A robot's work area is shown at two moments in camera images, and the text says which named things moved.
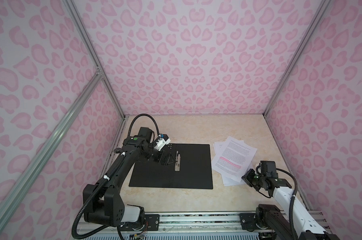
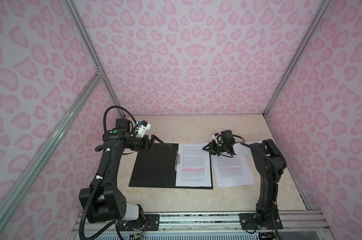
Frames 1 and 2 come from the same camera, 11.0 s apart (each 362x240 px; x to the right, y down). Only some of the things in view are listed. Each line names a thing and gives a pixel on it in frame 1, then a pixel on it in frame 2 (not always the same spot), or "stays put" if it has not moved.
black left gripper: x=161 y=156 to x=151 y=143
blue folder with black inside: x=195 y=171 stays put
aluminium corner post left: x=101 y=67 stays put
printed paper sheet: x=233 y=158 to x=194 y=168
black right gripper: x=247 y=176 to x=212 y=148
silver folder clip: x=178 y=162 stays put
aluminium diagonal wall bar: x=44 y=148 stays put
